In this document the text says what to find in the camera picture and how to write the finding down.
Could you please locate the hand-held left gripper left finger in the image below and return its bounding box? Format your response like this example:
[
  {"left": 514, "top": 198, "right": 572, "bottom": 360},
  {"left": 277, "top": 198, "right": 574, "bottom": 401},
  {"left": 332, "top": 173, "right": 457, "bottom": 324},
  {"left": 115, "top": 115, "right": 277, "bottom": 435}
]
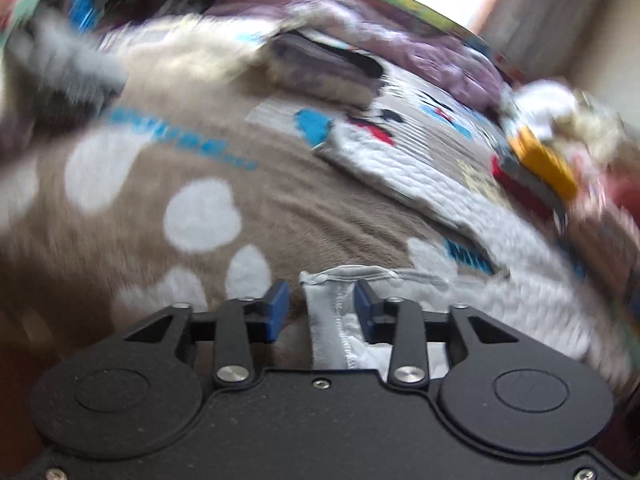
[{"left": 123, "top": 280, "right": 291, "bottom": 387}]

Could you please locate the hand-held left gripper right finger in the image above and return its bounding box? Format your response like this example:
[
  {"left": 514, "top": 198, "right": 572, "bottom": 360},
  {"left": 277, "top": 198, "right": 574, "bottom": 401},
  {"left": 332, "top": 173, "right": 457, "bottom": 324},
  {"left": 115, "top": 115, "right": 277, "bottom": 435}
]
[{"left": 353, "top": 280, "right": 522, "bottom": 389}]

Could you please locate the light grey garment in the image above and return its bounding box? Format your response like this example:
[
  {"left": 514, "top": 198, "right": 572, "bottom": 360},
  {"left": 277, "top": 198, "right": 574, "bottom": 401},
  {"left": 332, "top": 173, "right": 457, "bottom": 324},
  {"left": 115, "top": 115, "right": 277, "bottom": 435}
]
[{"left": 299, "top": 266, "right": 453, "bottom": 382}]

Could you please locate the white quilted printed cloth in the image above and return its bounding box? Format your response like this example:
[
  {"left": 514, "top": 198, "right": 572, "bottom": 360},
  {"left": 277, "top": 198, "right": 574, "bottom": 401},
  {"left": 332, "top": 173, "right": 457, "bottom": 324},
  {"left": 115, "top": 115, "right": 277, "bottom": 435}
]
[{"left": 247, "top": 60, "right": 633, "bottom": 391}]

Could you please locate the brown paw print blanket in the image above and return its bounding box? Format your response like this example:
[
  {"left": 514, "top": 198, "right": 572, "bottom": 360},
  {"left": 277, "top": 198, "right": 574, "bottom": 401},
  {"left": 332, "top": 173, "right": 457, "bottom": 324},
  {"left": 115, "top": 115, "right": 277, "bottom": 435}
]
[{"left": 0, "top": 15, "right": 451, "bottom": 466}]

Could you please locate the yellow cloth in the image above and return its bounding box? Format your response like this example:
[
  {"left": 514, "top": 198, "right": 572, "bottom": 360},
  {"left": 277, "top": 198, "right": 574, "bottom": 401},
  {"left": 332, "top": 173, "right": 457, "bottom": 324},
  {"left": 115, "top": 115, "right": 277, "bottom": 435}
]
[{"left": 505, "top": 125, "right": 581, "bottom": 201}]

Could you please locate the dark grey folded cloth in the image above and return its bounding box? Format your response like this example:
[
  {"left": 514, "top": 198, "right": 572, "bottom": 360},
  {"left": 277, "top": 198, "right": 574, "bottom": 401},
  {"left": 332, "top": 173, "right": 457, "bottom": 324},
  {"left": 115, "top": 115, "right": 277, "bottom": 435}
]
[{"left": 267, "top": 32, "right": 383, "bottom": 108}]

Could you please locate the purple cloth pile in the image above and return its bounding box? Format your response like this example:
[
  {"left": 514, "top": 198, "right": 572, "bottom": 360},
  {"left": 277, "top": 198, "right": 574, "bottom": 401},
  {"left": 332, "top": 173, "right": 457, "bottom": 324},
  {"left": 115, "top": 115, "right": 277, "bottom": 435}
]
[{"left": 210, "top": 0, "right": 511, "bottom": 113}]

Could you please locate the white crumpled cloth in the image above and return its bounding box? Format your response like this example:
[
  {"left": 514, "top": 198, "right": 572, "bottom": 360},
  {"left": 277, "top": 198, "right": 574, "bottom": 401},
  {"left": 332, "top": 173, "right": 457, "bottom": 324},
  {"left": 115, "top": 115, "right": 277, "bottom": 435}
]
[{"left": 512, "top": 79, "right": 583, "bottom": 142}]

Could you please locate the beige curtain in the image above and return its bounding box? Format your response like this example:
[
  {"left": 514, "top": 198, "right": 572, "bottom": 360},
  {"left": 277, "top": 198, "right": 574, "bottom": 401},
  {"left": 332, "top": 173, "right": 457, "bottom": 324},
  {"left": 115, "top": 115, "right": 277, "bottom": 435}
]
[{"left": 477, "top": 0, "right": 623, "bottom": 81}]

